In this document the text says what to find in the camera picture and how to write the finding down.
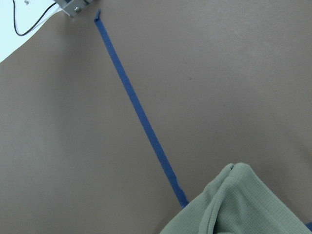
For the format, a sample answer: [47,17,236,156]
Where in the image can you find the olive green long-sleeve shirt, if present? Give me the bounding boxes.
[161,163,311,234]

